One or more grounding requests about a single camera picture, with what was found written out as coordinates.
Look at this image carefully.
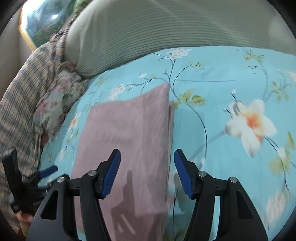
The pink knit sweater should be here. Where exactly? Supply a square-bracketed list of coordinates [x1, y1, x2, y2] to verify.
[71, 84, 174, 240]

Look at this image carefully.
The person's left hand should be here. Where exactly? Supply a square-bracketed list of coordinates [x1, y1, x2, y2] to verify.
[16, 212, 34, 225]

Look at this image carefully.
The plaid checked blanket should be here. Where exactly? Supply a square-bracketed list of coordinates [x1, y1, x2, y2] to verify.
[0, 18, 77, 235]

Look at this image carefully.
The light blue floral bedsheet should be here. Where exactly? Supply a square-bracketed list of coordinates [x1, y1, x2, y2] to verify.
[40, 46, 295, 239]

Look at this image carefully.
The floral patterned pillow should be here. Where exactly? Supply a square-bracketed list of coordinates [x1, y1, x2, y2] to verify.
[33, 69, 88, 138]

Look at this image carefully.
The grey-green ribbed pillow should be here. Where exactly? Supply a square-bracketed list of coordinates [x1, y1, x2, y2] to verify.
[64, 1, 295, 77]

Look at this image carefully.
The gold-framed landscape painting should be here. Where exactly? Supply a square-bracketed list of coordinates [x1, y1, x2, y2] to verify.
[18, 0, 75, 51]

